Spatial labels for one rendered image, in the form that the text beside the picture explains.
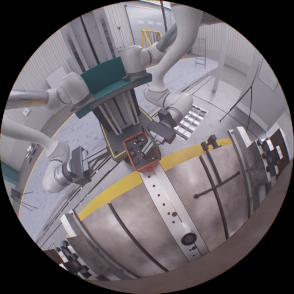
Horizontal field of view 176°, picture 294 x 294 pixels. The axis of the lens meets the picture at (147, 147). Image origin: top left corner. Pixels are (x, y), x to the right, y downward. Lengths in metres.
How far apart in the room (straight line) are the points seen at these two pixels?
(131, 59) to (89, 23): 0.53
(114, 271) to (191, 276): 0.99
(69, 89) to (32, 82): 5.98
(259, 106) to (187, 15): 3.01
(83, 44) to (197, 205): 1.65
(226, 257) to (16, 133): 0.82
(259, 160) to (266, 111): 2.29
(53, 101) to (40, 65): 5.89
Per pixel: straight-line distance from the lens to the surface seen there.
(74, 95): 0.71
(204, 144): 1.11
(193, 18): 0.39
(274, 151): 1.19
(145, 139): 0.53
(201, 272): 0.45
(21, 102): 0.68
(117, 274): 1.35
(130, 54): 0.75
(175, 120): 0.44
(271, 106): 3.28
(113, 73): 0.87
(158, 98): 0.52
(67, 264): 1.14
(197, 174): 1.01
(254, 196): 1.40
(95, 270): 1.11
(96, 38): 0.95
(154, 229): 0.99
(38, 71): 6.58
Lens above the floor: 1.23
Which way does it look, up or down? 60 degrees down
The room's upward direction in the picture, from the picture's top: 17 degrees counter-clockwise
